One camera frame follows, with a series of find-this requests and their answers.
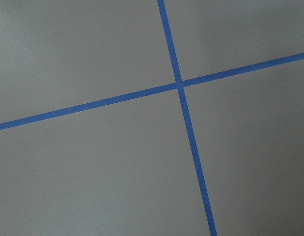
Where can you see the blue tape line crosswise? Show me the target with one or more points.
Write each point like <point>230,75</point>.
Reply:
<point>150,91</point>

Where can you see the blue tape line lengthwise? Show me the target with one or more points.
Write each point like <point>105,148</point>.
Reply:
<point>187,118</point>

